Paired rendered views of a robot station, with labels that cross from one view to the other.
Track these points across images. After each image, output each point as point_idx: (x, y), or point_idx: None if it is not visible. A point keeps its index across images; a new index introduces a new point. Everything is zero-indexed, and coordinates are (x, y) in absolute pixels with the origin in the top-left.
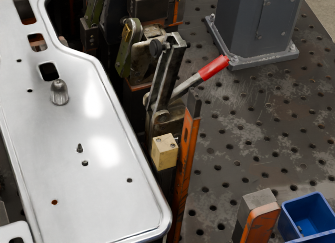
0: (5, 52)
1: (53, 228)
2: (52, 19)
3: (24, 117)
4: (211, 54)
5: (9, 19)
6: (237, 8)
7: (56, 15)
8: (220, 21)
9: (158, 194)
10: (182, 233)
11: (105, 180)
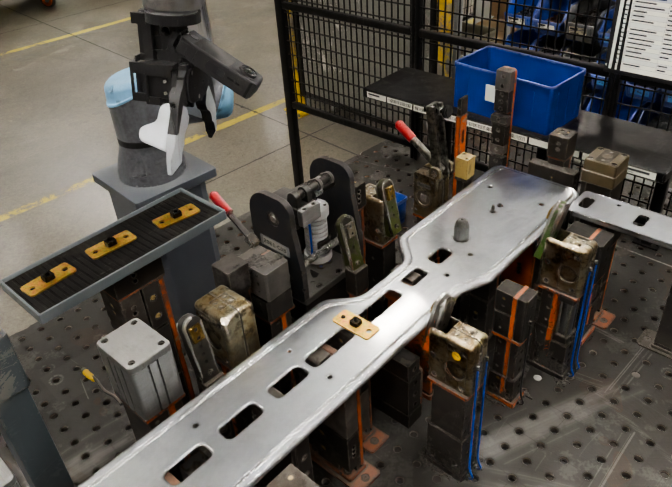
0: (446, 287)
1: (557, 197)
2: None
3: (497, 244)
4: None
5: (403, 306)
6: (212, 255)
7: None
8: (193, 305)
9: (487, 173)
10: None
11: (501, 194)
